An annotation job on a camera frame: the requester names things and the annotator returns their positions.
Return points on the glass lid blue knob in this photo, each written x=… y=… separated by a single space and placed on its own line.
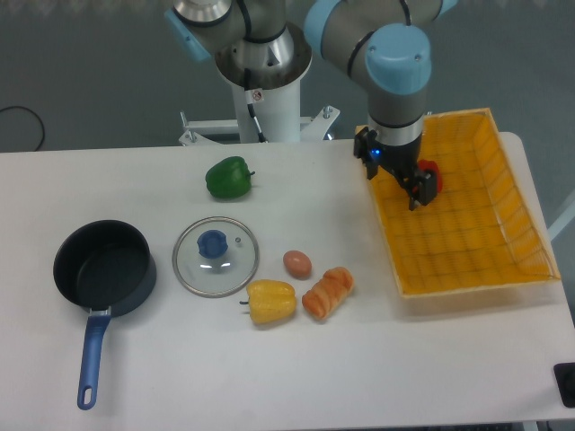
x=215 y=257

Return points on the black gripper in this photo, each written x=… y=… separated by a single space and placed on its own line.
x=400 y=161

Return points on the red bell pepper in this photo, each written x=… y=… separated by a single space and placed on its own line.
x=432 y=167

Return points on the yellow bell pepper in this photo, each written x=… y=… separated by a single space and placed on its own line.
x=270 y=301

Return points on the dark saucepan blue handle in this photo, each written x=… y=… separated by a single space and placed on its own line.
x=106 y=268

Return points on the black device at edge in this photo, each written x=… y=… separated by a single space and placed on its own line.
x=565 y=378

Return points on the yellow wicker basket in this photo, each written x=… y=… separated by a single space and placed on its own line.
x=479 y=232

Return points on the brown egg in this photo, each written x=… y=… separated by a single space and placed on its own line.
x=297 y=264

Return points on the green bell pepper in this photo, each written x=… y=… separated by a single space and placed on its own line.
x=230 y=178

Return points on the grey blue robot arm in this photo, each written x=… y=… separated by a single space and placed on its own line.
x=379 y=45

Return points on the orange croissant bread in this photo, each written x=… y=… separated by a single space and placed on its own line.
x=328 y=293

